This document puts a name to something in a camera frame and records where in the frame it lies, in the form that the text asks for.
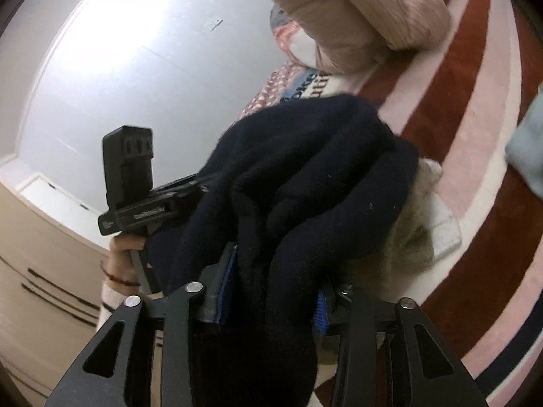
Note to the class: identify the person's left hand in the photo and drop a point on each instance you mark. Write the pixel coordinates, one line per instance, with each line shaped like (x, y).
(120, 273)

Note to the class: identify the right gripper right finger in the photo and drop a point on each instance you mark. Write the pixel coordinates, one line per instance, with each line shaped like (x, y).
(391, 354)

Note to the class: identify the light blue sweatshirt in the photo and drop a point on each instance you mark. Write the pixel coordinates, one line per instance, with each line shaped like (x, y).
(524, 151)

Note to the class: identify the striped fleece blanket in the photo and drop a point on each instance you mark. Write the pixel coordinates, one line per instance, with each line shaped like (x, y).
(460, 104)

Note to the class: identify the polka dot bed sheet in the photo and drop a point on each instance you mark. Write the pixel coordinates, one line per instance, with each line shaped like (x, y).
(278, 83)

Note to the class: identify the left forearm white sleeve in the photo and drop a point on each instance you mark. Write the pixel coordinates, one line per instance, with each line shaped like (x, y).
(113, 295)

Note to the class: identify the dark navy knit sweater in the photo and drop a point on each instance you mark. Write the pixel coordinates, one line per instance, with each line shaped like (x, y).
(302, 188)

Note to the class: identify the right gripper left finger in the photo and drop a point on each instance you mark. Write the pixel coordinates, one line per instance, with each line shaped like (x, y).
(116, 367)

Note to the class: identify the olive fleece garment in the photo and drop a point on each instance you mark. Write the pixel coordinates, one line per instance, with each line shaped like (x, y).
(425, 232)

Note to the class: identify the beige drawer cabinet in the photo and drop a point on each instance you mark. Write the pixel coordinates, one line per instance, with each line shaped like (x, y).
(50, 296)

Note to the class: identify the tan pink quilted duvet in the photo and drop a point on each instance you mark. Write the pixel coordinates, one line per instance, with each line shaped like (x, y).
(343, 37)

